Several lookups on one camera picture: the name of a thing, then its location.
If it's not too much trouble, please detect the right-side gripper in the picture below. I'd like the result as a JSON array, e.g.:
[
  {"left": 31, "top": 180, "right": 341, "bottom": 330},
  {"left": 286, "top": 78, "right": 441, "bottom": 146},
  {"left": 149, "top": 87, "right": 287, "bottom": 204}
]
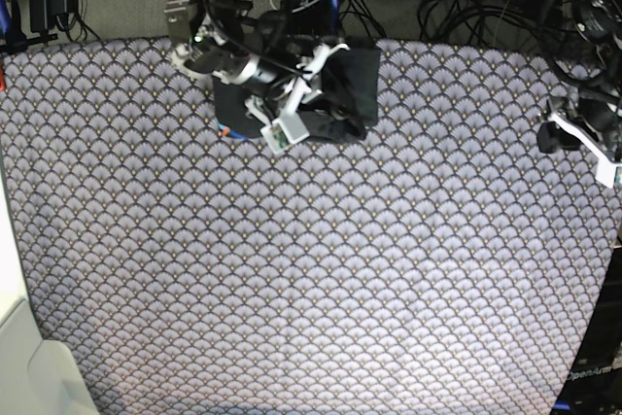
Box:
[{"left": 172, "top": 40, "right": 350, "bottom": 155}]

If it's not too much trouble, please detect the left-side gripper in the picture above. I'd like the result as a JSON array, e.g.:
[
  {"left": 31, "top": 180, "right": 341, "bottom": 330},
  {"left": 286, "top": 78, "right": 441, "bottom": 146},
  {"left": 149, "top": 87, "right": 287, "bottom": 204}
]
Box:
[{"left": 536, "top": 96, "right": 621, "bottom": 188}]

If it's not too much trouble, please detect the dark grey T-shirt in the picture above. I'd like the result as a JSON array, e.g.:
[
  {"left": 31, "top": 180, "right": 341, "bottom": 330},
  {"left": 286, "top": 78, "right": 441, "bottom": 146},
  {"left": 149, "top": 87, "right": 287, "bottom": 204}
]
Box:
[{"left": 213, "top": 47, "right": 381, "bottom": 144}]

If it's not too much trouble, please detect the fan-patterned tablecloth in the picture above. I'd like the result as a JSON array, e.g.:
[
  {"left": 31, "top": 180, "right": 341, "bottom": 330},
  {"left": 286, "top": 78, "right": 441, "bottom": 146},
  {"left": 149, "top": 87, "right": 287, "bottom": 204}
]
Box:
[{"left": 1, "top": 39, "right": 621, "bottom": 414}]

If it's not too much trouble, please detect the black OpenArm box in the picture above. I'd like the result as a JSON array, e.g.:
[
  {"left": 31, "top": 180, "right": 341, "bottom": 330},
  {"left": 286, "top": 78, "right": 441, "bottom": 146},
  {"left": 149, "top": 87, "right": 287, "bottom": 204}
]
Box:
[{"left": 551, "top": 246, "right": 621, "bottom": 414}]

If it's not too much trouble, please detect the white plastic bin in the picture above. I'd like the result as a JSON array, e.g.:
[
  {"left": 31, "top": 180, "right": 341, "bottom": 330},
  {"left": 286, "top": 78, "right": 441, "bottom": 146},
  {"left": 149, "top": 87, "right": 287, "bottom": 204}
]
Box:
[{"left": 1, "top": 299, "right": 98, "bottom": 414}]

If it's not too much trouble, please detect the blue clamp handle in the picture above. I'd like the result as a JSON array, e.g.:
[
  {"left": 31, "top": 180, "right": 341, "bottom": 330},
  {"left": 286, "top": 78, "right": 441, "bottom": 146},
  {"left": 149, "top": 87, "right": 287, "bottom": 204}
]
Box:
[{"left": 1, "top": 0, "right": 28, "bottom": 54}]

